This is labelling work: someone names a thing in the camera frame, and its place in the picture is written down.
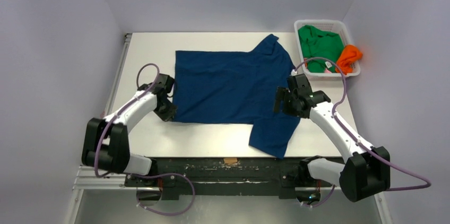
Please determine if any blue t-shirt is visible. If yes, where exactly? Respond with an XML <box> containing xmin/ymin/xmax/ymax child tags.
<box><xmin>172</xmin><ymin>35</ymin><xmax>300</xmax><ymax>159</ymax></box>

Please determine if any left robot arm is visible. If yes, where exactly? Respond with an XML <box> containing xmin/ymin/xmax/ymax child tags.
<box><xmin>81</xmin><ymin>74</ymin><xmax>177</xmax><ymax>186</ymax></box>

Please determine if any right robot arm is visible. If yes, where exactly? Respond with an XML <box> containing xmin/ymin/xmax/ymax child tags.
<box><xmin>273</xmin><ymin>73</ymin><xmax>391</xmax><ymax>202</ymax></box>

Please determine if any green t-shirt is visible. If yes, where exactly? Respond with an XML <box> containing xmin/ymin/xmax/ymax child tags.
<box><xmin>298</xmin><ymin>25</ymin><xmax>344</xmax><ymax>73</ymax></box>

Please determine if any white plastic basket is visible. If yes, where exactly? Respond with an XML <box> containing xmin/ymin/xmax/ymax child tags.
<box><xmin>294</xmin><ymin>20</ymin><xmax>353</xmax><ymax>80</ymax></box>

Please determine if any orange t-shirt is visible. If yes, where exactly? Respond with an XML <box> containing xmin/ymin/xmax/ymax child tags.
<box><xmin>335</xmin><ymin>45</ymin><xmax>363</xmax><ymax>75</ymax></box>

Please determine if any brown tape piece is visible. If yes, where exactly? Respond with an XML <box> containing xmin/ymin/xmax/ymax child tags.
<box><xmin>223</xmin><ymin>158</ymin><xmax>239</xmax><ymax>166</ymax></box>

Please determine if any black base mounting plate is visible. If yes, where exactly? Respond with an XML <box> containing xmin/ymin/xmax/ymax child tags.
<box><xmin>124</xmin><ymin>157</ymin><xmax>331</xmax><ymax>200</ymax></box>

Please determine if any aluminium frame rail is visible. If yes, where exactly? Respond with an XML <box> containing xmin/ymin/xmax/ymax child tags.
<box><xmin>73</xmin><ymin>166</ymin><xmax>125</xmax><ymax>190</ymax></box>

